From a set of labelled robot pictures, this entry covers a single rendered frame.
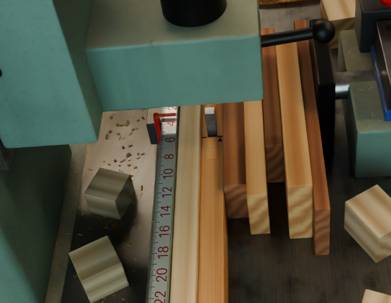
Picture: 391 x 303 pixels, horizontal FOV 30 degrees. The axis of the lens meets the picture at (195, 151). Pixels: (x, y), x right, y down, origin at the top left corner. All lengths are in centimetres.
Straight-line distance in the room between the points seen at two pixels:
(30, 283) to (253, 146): 25
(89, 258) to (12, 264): 8
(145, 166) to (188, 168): 22
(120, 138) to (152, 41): 33
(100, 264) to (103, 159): 18
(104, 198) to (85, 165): 9
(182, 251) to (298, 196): 10
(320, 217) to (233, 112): 15
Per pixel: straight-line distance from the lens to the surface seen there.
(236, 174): 62
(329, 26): 59
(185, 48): 56
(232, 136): 65
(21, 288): 71
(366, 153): 65
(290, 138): 61
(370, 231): 60
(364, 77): 68
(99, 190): 78
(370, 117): 64
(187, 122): 66
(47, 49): 53
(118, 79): 59
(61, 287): 76
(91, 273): 71
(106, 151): 87
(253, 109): 66
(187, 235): 58
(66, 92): 56
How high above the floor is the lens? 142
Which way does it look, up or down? 47 degrees down
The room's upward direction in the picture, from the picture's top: 10 degrees counter-clockwise
